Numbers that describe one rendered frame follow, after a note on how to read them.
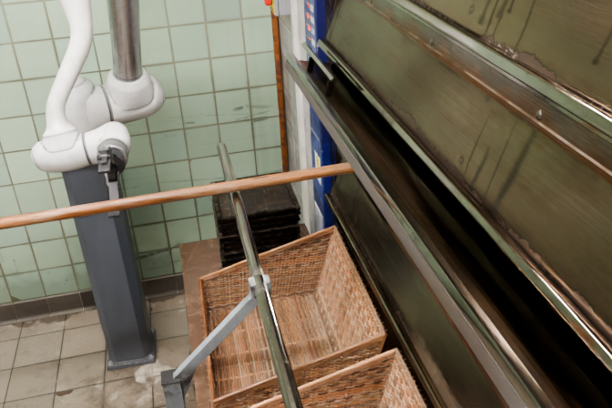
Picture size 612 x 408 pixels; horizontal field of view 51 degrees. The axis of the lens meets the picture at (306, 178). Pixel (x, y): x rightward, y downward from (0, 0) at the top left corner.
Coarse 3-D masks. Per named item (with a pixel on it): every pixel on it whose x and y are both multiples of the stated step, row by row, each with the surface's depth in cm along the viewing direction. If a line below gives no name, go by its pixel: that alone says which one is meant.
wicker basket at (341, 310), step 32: (288, 256) 217; (320, 256) 219; (224, 288) 217; (288, 288) 222; (320, 288) 222; (352, 288) 193; (256, 320) 216; (288, 320) 215; (320, 320) 214; (352, 320) 191; (224, 352) 202; (256, 352) 202; (288, 352) 201; (320, 352) 200; (352, 352) 168; (224, 384) 190; (256, 384) 167
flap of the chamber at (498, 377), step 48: (336, 96) 166; (336, 144) 142; (384, 144) 140; (432, 192) 122; (432, 240) 105; (480, 240) 107; (432, 288) 96; (480, 288) 94; (528, 288) 96; (528, 336) 85; (576, 336) 87; (576, 384) 78
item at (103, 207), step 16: (272, 176) 172; (288, 176) 173; (304, 176) 173; (320, 176) 174; (160, 192) 168; (176, 192) 168; (192, 192) 168; (208, 192) 169; (224, 192) 170; (64, 208) 164; (80, 208) 164; (96, 208) 164; (112, 208) 165; (128, 208) 166; (0, 224) 160; (16, 224) 161; (32, 224) 163
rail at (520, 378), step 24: (312, 96) 162; (336, 120) 143; (360, 144) 133; (384, 192) 115; (408, 216) 107; (432, 264) 96; (456, 288) 90; (480, 312) 85; (480, 336) 83; (504, 360) 78; (528, 384) 74
